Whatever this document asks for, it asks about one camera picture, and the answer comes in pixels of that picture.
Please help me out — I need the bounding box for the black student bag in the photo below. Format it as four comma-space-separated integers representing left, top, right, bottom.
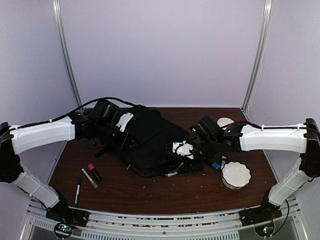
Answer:
96, 105, 204, 178

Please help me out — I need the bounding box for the white marker teal label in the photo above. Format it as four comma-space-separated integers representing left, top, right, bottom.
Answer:
220, 156, 227, 170

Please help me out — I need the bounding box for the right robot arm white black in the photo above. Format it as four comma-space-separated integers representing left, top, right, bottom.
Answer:
190, 115, 320, 213

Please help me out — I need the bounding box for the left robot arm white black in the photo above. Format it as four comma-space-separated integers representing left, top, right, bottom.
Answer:
0, 97, 134, 216

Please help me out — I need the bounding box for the dark bowl white inside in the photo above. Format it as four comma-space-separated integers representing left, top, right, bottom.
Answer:
216, 117, 235, 128

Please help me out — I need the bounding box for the blue cap black highlighter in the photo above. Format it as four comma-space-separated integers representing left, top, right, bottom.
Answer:
205, 160, 221, 171

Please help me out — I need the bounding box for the pink cap black highlighter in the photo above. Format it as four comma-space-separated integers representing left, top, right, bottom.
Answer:
87, 163, 102, 182

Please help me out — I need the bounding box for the white scalloped dish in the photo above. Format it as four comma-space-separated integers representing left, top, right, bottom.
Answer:
221, 161, 252, 190

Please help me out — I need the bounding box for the dark blue pen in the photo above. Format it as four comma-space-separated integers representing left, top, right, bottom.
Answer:
74, 177, 82, 207

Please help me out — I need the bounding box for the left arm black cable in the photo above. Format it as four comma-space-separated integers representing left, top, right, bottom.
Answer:
74, 96, 136, 113

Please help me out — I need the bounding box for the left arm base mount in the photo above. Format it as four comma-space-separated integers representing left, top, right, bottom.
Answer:
45, 207, 90, 239

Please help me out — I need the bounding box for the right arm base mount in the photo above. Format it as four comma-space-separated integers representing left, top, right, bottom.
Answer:
239, 206, 282, 239

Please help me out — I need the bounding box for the left aluminium wall post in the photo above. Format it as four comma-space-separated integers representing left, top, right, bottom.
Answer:
52, 0, 82, 107

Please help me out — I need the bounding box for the aluminium wall post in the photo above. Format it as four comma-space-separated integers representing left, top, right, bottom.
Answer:
52, 0, 82, 107
241, 0, 274, 114

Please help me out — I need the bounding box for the right aluminium wall post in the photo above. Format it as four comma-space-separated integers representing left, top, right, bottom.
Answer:
241, 0, 274, 114

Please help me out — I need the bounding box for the aluminium front rail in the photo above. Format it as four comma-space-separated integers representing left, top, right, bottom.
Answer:
19, 196, 306, 240

